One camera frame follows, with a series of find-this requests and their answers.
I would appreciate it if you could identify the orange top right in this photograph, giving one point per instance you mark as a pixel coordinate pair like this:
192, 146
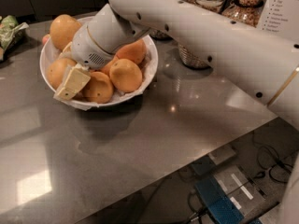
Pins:
134, 52

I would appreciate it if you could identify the green snack packet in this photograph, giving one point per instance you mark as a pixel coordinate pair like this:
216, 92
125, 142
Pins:
11, 32

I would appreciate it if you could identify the large orange front left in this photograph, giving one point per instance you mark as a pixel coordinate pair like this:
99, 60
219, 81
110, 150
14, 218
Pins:
55, 71

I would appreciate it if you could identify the large orange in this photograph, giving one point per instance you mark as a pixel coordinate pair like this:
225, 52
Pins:
62, 30
55, 71

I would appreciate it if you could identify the allergen info card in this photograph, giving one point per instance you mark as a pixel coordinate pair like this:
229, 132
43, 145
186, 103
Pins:
281, 17

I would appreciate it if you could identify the pink fruit behind bowl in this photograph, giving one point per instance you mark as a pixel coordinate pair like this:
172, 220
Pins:
45, 38

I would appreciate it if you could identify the white bowl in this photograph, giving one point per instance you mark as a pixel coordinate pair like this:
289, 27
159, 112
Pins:
149, 66

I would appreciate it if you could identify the orange front middle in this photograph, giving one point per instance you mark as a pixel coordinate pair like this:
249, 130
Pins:
99, 89

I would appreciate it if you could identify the large orange top left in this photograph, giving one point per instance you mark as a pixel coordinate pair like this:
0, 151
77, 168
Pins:
62, 30

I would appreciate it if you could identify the right glass cereal jar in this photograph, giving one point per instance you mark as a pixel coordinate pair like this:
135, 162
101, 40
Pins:
246, 11

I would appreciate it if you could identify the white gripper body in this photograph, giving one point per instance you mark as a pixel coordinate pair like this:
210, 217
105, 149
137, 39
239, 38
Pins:
85, 49

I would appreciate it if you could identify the front glass cereal jar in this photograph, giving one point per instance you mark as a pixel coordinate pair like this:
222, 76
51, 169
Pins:
186, 56

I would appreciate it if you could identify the white paper bowl liner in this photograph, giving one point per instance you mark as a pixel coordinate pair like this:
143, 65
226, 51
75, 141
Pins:
148, 67

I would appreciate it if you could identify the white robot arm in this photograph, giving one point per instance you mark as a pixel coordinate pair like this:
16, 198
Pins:
260, 63

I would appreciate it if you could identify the blue floor box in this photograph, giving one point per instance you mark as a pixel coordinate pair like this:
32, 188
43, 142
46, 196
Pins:
217, 202

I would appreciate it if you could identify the orange front right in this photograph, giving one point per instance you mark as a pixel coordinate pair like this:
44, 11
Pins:
125, 75

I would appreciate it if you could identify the small orange centre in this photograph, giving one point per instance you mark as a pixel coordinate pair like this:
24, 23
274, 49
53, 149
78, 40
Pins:
107, 67

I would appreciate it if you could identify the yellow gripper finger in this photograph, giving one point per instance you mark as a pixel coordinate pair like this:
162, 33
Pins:
74, 80

